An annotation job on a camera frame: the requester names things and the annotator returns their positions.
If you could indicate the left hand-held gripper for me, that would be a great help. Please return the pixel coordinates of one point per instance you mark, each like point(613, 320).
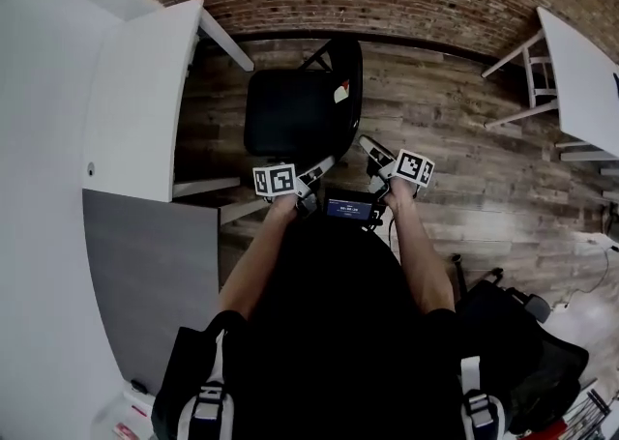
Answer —
point(275, 179)

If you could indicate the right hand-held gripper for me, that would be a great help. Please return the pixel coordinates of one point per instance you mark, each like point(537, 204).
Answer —
point(413, 168)

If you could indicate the black folding chair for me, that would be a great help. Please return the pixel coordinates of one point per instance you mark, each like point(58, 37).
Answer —
point(290, 114)

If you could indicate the person's left forearm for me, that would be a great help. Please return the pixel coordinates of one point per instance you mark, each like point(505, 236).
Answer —
point(256, 259)

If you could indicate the person's right forearm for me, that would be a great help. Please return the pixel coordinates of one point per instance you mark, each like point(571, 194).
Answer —
point(423, 259)

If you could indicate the black office chair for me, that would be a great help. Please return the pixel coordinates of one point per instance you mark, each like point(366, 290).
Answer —
point(532, 356)

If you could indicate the small black screen device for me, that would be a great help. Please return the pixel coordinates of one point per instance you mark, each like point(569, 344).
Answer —
point(349, 211)

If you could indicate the pale green sticky note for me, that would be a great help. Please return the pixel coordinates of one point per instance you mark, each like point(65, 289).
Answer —
point(340, 95)

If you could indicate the red tape piece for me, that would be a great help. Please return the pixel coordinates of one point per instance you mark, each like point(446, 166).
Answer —
point(345, 85)

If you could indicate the person's black clothing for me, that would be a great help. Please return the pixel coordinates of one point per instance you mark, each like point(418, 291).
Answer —
point(338, 341)

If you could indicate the white table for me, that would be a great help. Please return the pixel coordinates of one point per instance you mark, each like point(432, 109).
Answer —
point(585, 90)
point(135, 104)

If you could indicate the grey table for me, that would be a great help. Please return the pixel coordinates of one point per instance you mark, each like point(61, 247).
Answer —
point(145, 283)

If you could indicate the small blue object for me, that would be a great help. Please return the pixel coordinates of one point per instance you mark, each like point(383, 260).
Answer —
point(616, 81)

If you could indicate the white box with red items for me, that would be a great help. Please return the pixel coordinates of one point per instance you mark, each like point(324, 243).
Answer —
point(133, 421)

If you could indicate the red object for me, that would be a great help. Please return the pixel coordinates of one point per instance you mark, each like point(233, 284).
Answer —
point(553, 431)

